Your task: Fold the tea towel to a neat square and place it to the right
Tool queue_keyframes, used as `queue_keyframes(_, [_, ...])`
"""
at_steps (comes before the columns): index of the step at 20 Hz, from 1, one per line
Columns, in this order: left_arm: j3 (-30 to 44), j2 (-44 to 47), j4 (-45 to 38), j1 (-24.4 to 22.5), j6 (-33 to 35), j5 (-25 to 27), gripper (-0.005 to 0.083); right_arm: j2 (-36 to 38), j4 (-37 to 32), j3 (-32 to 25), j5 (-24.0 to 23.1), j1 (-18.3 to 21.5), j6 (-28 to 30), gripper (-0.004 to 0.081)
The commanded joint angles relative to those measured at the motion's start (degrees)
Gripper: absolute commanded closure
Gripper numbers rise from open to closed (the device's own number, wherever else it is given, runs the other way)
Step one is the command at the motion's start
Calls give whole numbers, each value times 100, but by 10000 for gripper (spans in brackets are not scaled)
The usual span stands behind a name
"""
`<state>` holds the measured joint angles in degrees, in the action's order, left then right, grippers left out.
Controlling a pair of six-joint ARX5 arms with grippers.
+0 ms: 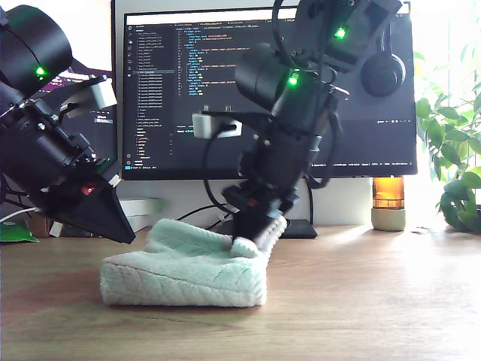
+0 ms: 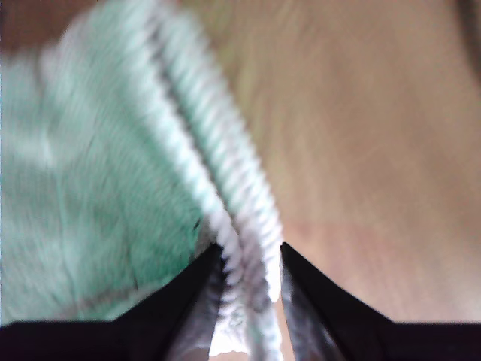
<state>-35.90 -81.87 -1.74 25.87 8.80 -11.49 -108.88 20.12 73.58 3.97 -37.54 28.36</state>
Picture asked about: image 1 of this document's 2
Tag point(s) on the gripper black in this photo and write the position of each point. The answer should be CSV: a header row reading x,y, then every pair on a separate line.
x,y
45,158
278,165

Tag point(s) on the pale green fluffy tea towel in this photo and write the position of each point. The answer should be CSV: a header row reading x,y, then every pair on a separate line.
x,y
180,274

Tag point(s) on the small white box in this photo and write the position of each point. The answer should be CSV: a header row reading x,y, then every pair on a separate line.
x,y
55,228

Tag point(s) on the white box with green label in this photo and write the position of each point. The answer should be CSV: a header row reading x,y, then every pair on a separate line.
x,y
139,223

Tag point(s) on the brown cardboard box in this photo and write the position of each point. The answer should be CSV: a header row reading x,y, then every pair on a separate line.
x,y
37,225

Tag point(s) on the smaller black monitor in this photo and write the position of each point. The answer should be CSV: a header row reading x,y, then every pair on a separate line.
x,y
105,143

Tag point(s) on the green bag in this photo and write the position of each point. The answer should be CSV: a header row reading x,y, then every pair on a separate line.
x,y
15,232

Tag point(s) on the pale pot with amber glass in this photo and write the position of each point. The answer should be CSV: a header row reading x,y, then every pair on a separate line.
x,y
389,220

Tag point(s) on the large black monitor with stand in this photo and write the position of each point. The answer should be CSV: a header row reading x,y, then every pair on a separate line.
x,y
188,94

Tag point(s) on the black headphones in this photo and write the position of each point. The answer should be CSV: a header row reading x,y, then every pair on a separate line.
x,y
383,75

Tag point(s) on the green leafy plant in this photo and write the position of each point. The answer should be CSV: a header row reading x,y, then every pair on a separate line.
x,y
454,150

